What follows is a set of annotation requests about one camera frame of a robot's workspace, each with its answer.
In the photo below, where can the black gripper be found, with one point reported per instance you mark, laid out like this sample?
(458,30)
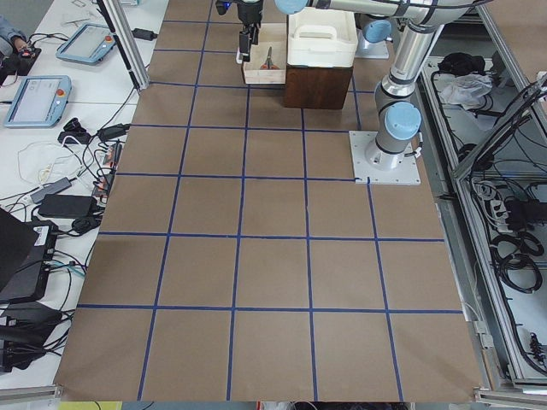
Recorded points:
(249,11)

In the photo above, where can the blue teach pendant far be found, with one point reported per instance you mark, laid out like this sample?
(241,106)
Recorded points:
(88,45)

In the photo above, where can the person hand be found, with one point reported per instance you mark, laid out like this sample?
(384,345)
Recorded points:
(19,43)

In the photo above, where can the blue teach pendant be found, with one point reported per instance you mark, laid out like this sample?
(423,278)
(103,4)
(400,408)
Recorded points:
(88,45)
(39,102)

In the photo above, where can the white foam tray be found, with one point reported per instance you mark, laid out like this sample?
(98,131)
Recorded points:
(321,38)

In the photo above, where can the orange grey scissors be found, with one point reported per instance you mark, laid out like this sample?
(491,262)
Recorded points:
(269,64)

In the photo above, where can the blue teach pendant near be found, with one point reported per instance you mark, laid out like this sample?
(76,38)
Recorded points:
(39,102)

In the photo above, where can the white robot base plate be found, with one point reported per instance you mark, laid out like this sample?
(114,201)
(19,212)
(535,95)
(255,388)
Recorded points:
(372,166)

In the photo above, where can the aluminium frame post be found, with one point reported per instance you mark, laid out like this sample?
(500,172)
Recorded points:
(116,20)

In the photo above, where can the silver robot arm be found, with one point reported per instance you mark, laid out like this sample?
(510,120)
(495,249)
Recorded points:
(399,120)

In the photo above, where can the dark wooden drawer cabinet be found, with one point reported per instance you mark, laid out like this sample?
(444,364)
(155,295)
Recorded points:
(316,87)

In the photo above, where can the black power adapter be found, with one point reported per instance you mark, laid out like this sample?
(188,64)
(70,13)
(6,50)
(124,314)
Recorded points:
(66,206)

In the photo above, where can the light wooden drawer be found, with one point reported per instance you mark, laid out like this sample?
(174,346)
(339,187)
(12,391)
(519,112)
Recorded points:
(271,34)

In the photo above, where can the black laptop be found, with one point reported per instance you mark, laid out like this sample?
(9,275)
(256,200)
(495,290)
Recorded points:
(26,247)

